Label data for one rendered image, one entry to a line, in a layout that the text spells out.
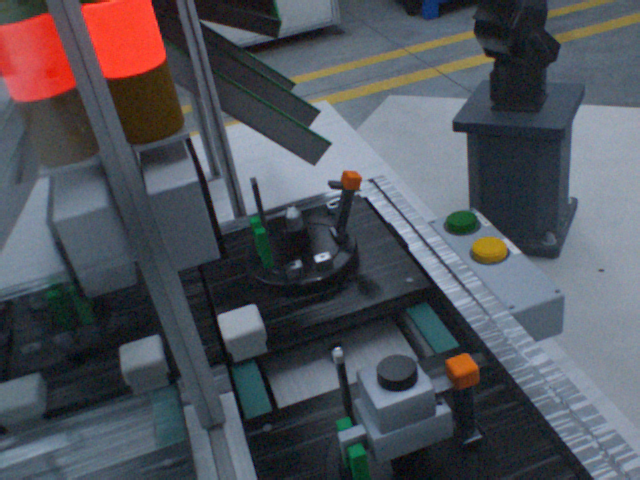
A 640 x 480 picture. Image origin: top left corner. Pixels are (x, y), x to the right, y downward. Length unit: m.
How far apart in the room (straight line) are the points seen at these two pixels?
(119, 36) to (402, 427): 0.34
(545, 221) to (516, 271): 0.20
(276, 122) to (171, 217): 0.51
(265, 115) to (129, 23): 0.52
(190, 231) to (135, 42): 0.13
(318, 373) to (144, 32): 0.43
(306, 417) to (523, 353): 0.22
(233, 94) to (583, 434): 0.62
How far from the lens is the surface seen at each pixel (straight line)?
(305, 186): 1.23
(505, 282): 0.79
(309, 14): 4.95
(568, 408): 0.67
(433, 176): 1.21
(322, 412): 0.65
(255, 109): 0.97
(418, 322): 0.76
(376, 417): 0.50
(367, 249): 0.84
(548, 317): 0.79
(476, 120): 0.92
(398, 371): 0.50
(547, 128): 0.90
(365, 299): 0.76
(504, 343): 0.71
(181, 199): 0.48
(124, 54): 0.48
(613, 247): 1.03
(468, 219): 0.88
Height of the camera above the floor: 1.45
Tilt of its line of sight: 34 degrees down
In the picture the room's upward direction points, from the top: 11 degrees counter-clockwise
